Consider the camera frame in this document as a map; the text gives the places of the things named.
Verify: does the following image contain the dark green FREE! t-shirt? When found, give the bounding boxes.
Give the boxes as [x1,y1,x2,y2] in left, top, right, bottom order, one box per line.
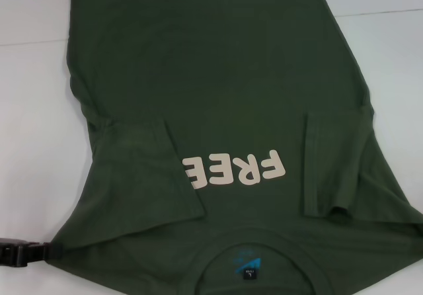
[46,0,423,295]

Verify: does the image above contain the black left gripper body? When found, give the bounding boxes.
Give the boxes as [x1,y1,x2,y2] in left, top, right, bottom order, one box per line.
[0,237,26,270]

